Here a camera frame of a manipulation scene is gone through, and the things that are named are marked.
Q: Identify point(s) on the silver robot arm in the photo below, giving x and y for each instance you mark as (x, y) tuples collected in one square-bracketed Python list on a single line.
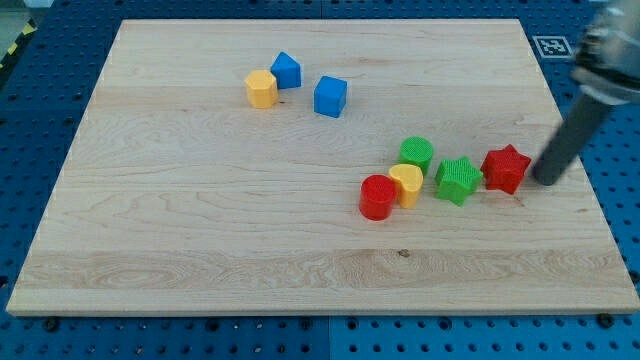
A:
[(607, 57)]

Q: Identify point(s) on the blue cube block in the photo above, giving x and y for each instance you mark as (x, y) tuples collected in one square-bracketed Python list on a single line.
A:
[(330, 96)]

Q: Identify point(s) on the yellow hexagon block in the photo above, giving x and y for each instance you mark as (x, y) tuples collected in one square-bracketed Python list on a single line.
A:
[(261, 89)]

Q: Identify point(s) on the red cylinder block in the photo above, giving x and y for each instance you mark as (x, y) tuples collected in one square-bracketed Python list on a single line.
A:
[(377, 196)]

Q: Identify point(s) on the yellow heart block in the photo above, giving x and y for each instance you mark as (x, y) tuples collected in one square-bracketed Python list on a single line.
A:
[(409, 180)]

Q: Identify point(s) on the green cylinder block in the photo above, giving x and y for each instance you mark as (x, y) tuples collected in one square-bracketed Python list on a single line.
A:
[(417, 151)]

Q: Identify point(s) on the blue triangle block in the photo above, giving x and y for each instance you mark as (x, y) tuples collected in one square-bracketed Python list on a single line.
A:
[(287, 71)]

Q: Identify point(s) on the green star block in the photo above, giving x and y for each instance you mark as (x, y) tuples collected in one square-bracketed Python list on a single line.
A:
[(457, 179)]

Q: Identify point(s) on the light wooden board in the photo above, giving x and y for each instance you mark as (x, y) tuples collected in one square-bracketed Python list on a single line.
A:
[(178, 198)]

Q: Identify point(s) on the red star block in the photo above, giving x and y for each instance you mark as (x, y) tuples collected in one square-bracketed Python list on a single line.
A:
[(504, 169)]

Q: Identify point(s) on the white fiducial marker tag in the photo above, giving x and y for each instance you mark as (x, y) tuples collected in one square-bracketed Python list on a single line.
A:
[(552, 47)]

